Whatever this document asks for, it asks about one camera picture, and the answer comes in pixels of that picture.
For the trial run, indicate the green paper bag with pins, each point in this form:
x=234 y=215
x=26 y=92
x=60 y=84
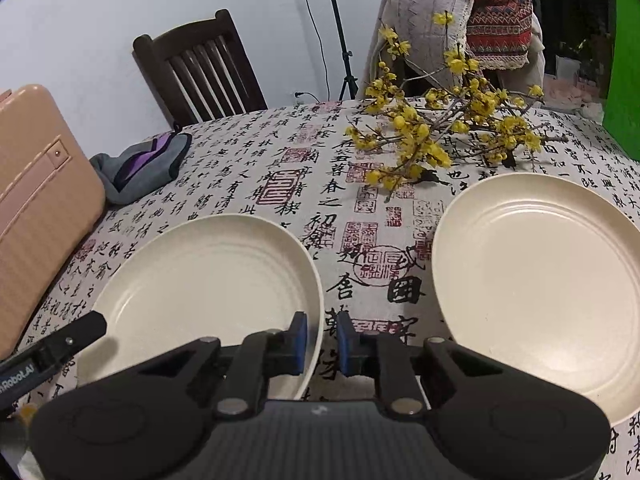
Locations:
x=625 y=85

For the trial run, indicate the cream plate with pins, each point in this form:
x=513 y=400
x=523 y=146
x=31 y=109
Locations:
x=200 y=280
x=540 y=280

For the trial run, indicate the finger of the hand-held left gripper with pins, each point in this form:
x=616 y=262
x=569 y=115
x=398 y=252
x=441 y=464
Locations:
x=80 y=332

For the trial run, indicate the grey purple pouch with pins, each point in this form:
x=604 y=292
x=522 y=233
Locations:
x=150 y=170

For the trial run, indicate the dark wooden chair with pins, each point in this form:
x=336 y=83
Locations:
x=200 y=75

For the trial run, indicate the beige coat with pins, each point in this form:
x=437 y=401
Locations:
x=372 y=70

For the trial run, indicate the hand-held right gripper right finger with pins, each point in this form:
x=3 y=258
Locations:
x=345 y=345

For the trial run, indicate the black studio light stand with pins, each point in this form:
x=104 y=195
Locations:
x=342 y=45

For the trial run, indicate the red patterned cloth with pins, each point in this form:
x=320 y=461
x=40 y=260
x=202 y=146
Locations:
x=500 y=20

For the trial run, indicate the yellow flower branch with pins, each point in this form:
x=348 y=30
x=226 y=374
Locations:
x=415 y=130

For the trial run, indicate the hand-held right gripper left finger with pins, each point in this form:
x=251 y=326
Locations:
x=299 y=345

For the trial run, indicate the pink beige hard case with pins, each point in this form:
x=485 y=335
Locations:
x=40 y=210

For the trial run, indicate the cream quilted cloth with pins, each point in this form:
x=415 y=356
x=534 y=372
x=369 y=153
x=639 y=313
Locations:
x=425 y=15

